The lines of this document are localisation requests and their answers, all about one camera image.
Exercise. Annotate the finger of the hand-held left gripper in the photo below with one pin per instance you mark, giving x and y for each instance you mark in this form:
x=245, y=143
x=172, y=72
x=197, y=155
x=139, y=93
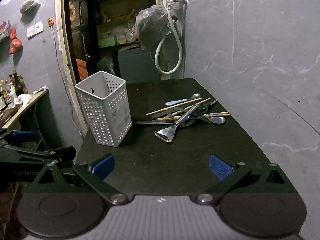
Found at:
x=23, y=136
x=66, y=153

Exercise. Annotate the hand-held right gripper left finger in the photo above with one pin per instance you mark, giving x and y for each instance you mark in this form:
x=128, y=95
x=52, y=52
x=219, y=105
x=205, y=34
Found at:
x=103, y=166

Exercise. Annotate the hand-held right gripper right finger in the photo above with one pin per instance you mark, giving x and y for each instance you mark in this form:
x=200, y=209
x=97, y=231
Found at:
x=220, y=167

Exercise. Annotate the white perforated utensil basket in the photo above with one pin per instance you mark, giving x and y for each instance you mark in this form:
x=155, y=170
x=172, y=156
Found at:
x=105, y=120

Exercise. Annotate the metal spoon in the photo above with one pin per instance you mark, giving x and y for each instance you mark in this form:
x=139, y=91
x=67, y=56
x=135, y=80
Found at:
x=188, y=123
x=218, y=120

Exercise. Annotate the metal fork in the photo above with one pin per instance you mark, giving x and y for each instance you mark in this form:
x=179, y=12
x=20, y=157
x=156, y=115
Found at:
x=150, y=123

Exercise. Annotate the dark green scissors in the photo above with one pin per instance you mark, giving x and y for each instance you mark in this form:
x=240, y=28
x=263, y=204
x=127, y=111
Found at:
x=208, y=103

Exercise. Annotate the wooden counter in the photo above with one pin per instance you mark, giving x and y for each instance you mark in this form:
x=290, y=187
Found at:
x=15, y=116

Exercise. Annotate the white cloth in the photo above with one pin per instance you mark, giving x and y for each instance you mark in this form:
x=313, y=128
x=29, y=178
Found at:
x=22, y=98

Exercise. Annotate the white tube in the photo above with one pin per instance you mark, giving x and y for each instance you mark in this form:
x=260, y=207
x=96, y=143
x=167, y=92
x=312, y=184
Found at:
x=41, y=88

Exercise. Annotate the row of sauce bottles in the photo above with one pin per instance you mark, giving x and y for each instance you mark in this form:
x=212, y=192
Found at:
x=17, y=85

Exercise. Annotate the orange printed poster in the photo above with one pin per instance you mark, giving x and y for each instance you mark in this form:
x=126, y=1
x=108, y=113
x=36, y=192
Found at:
x=82, y=67

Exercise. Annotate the dark plastic bag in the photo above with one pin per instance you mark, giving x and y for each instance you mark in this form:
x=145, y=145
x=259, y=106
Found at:
x=106, y=65

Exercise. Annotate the grey cabinet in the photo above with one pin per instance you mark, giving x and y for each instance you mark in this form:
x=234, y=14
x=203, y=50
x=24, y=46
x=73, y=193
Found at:
x=137, y=65

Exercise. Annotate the green box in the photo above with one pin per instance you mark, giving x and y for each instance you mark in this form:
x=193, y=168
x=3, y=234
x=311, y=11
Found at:
x=107, y=42

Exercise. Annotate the dark wooden door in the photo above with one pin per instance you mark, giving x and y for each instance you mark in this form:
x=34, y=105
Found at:
x=80, y=30

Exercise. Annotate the hanging dark bag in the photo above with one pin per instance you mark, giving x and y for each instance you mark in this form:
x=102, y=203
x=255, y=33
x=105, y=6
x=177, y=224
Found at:
x=30, y=6

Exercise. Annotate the sunflower picture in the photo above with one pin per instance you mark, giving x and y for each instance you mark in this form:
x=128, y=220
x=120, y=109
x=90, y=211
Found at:
x=73, y=13

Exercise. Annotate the clear plastic food bags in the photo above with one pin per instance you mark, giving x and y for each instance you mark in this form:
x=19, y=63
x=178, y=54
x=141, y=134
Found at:
x=127, y=33

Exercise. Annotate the storage shelf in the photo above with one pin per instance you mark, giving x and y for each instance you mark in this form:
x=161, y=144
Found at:
x=110, y=25

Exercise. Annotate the clear bag dark contents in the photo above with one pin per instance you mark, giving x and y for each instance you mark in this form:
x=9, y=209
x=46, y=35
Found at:
x=152, y=27

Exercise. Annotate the metal faucet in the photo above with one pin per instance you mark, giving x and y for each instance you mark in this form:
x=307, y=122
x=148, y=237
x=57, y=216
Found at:
x=175, y=2

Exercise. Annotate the white wall switch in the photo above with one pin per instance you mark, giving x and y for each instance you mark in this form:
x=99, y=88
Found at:
x=35, y=30

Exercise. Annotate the orange wall hook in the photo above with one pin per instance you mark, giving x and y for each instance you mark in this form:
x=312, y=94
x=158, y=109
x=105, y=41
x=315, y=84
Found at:
x=50, y=22

